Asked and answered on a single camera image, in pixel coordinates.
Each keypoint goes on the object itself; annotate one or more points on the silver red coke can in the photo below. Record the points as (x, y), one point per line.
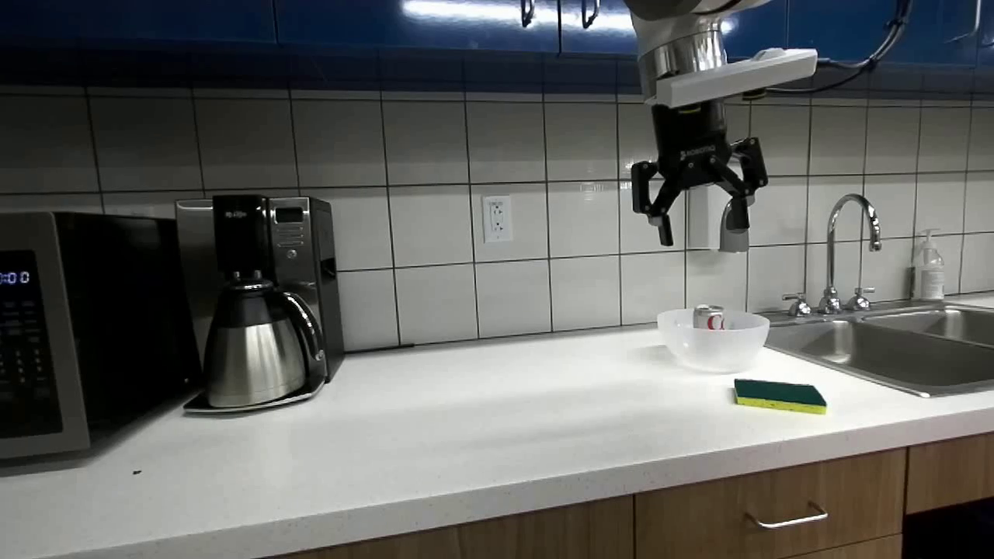
(709, 319)

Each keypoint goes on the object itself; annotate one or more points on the black steel coffee maker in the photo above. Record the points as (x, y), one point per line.
(233, 242)

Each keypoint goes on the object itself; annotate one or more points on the translucent white plastic bowl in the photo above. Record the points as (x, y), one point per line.
(724, 348)

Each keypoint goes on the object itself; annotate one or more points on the clear soap bottle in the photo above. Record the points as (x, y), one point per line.
(927, 272)

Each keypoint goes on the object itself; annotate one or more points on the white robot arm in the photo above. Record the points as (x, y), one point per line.
(675, 39)

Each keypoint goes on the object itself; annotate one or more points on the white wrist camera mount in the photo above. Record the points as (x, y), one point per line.
(735, 78)

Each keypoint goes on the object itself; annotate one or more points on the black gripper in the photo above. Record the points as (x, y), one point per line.
(693, 154)

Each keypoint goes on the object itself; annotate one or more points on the green yellow sponge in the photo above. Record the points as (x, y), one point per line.
(778, 397)

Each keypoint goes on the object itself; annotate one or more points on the stainless steel double sink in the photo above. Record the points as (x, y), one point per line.
(927, 353)

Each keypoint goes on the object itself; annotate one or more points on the wooden drawer with handle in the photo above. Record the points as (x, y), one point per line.
(821, 510)

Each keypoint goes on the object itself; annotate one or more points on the blue upper cabinets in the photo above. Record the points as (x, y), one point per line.
(871, 48)

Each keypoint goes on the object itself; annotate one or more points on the white wall soap dispenser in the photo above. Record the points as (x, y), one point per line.
(708, 213)

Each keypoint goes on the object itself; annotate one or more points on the stainless steel coffee carafe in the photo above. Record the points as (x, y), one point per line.
(262, 345)

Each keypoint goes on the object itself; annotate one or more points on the black silver microwave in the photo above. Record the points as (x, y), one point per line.
(94, 328)

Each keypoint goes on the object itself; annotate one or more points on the white wall power outlet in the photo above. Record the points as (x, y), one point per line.
(500, 218)

